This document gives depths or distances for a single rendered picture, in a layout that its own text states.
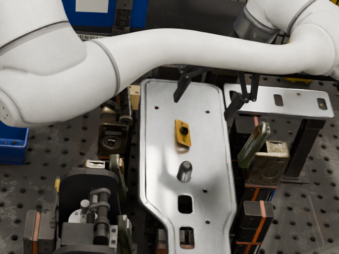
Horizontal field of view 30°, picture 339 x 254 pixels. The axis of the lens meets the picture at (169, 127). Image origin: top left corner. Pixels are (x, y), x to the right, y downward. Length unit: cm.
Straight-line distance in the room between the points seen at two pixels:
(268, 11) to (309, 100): 49
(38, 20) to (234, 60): 37
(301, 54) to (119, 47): 35
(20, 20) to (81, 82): 12
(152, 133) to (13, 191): 46
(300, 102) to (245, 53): 60
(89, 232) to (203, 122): 54
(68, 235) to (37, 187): 65
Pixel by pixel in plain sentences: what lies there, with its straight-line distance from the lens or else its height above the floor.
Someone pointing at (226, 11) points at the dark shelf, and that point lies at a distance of 190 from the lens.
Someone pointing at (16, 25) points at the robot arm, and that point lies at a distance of 94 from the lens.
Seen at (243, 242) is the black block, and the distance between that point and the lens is 152.
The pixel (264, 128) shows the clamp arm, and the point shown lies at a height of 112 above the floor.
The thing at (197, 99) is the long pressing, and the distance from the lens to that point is 163.
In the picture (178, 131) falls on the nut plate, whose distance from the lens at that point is 151.
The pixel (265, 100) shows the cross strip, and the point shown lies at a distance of 168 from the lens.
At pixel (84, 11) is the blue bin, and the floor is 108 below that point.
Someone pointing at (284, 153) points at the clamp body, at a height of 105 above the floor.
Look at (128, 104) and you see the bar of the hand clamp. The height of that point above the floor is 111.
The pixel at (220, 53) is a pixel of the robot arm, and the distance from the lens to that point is 111.
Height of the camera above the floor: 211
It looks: 46 degrees down
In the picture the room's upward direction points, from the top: 11 degrees clockwise
